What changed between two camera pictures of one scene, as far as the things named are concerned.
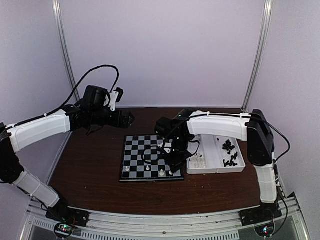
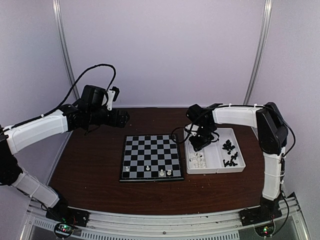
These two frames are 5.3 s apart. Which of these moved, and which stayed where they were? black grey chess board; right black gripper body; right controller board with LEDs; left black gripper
Moved: right black gripper body
Stayed: left black gripper; black grey chess board; right controller board with LEDs
